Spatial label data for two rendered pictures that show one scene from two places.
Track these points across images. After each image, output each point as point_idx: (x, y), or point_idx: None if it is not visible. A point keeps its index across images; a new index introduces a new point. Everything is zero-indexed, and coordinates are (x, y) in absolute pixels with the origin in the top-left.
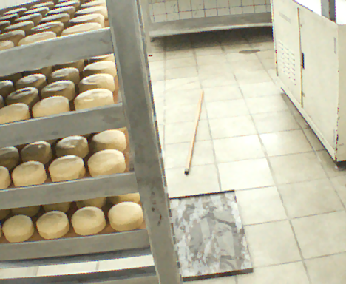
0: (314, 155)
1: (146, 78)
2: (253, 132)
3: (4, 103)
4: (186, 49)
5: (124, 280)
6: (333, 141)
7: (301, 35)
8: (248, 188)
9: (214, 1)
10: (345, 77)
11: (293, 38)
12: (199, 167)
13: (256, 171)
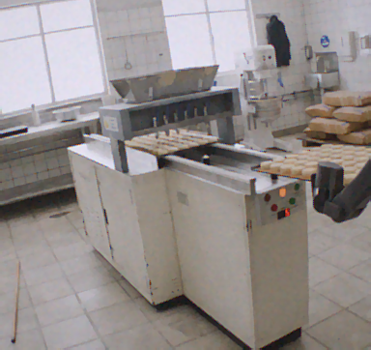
0: (132, 303)
1: None
2: (71, 292)
3: None
4: (0, 221)
5: None
6: (147, 287)
7: (100, 192)
8: (72, 345)
9: (21, 169)
10: (146, 224)
11: (95, 195)
12: (25, 334)
13: (78, 329)
